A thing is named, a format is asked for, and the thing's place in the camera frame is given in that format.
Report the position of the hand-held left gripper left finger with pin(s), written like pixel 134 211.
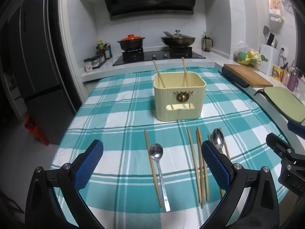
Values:
pixel 88 164

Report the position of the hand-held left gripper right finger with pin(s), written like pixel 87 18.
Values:
pixel 214 164

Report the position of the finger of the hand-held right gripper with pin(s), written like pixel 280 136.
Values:
pixel 276 144
pixel 295 127

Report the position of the metal spoon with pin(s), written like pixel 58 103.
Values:
pixel 217 138
pixel 156 151

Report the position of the cream utensil holder box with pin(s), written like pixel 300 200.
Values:
pixel 178 95

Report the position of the green cutting board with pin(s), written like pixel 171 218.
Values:
pixel 284 105

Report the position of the purple bottle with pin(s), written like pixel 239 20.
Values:
pixel 293 82

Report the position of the pink cup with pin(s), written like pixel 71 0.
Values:
pixel 286 77

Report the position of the yellow box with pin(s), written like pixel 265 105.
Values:
pixel 277 72

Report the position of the teal plaid tablecloth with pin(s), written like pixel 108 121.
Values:
pixel 119 114

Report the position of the wooden cutting board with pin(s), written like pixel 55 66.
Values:
pixel 250 76

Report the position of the white knife block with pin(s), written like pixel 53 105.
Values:
pixel 268 58

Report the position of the plastic bag with sponges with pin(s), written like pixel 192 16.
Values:
pixel 247 56

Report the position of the grey spatula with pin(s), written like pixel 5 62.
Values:
pixel 266 31

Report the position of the dark grey refrigerator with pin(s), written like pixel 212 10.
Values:
pixel 43 64

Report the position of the group of sauce bottles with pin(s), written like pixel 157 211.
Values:
pixel 104 50

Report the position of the glass kettle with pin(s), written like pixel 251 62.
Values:
pixel 206 44

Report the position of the black gas cooktop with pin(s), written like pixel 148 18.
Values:
pixel 157 55

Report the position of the black wok with glass lid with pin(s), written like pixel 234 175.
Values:
pixel 178 40

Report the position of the black pot with orange lid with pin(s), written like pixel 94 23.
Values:
pixel 131 42

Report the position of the metal ladle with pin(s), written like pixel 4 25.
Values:
pixel 167 33

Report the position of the black range hood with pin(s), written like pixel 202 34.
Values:
pixel 152 2

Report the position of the wall outlet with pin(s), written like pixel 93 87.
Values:
pixel 283 51

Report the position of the wall rack with bags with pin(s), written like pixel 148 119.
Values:
pixel 276 4

